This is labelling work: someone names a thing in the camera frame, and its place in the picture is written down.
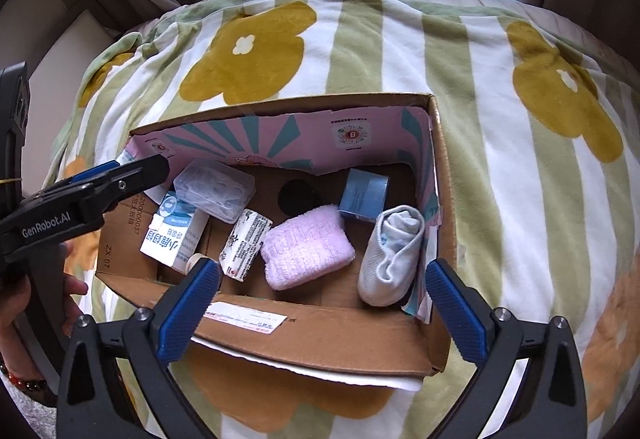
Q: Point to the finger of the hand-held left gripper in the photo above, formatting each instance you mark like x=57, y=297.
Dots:
x=92, y=172
x=135, y=176

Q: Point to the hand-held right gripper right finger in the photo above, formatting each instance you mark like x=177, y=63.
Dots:
x=457, y=314

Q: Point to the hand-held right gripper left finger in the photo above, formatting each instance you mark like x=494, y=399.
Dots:
x=186, y=314

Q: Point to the white and blue carton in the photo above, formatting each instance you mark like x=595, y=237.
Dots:
x=172, y=239

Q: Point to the clear plastic floss pick case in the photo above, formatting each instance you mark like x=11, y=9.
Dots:
x=212, y=189

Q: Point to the white patterned socks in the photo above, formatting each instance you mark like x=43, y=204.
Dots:
x=392, y=259

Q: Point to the floral tissue pack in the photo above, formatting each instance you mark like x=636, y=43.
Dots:
x=246, y=244

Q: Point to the printed cardboard box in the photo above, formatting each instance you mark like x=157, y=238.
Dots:
x=310, y=334

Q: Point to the pink towel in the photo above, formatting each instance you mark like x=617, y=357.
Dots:
x=307, y=246

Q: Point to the small blue box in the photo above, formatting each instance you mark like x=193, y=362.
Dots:
x=364, y=194

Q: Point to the small black box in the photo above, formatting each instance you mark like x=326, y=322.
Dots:
x=295, y=196

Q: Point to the person's left hand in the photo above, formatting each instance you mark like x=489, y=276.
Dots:
x=20, y=314

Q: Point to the cream padded headboard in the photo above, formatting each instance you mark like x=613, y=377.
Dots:
x=65, y=69

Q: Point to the green striped flower blanket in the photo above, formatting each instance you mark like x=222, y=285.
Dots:
x=500, y=144

